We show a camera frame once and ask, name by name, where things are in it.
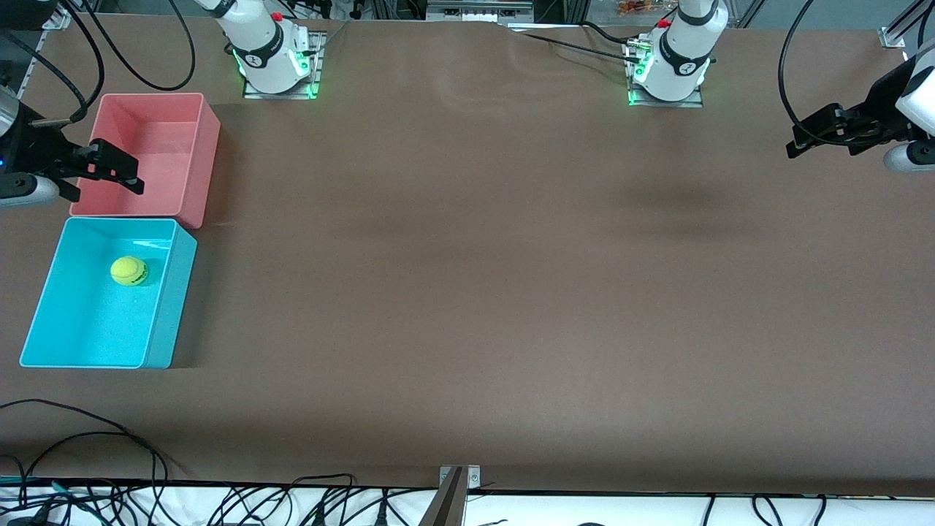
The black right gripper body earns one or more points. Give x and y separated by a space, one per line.
31 150

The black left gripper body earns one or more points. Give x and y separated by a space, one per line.
882 107

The yellow tennis ball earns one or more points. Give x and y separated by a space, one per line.
128 270

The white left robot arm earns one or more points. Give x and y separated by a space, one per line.
683 58

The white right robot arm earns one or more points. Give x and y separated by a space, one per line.
259 44

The pink plastic bin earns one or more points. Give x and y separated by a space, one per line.
168 146

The blue plastic bin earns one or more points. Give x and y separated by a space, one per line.
88 321

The aluminium strut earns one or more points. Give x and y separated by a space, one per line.
33 69
913 16

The black equipment box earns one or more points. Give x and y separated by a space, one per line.
22 11

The metal corner bracket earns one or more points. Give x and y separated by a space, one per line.
892 38

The aluminium frame profile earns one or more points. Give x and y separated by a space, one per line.
478 11

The grey camera mount pole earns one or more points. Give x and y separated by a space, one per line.
447 504

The metal table edge bracket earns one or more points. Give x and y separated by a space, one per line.
475 478

